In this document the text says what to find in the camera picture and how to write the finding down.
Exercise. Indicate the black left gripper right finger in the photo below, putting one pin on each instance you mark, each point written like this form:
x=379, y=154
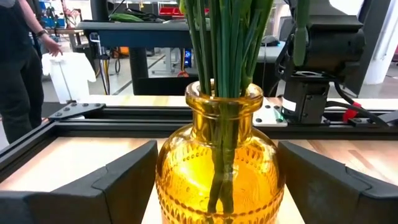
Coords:
x=326, y=193

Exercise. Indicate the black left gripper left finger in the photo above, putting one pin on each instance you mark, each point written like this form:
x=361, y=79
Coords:
x=118, y=193

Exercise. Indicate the amber glass vase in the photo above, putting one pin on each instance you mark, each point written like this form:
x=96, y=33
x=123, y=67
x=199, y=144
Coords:
x=186, y=174

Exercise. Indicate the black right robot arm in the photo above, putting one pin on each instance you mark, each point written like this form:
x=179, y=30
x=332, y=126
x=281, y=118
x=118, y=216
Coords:
x=326, y=46

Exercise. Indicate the silver corner plate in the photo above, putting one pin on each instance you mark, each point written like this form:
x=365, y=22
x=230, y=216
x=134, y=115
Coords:
x=269, y=116

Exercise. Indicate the walking person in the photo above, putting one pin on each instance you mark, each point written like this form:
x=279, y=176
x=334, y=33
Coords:
x=15, y=77

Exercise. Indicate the person's hand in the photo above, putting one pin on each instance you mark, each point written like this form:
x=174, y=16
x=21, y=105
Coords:
x=53, y=48

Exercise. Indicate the red storage bins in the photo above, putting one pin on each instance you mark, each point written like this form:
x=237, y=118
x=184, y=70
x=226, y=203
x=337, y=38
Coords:
x=169, y=11

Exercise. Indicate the black aluminium table frame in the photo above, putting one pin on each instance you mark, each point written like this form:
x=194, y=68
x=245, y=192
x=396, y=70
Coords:
x=155, y=119

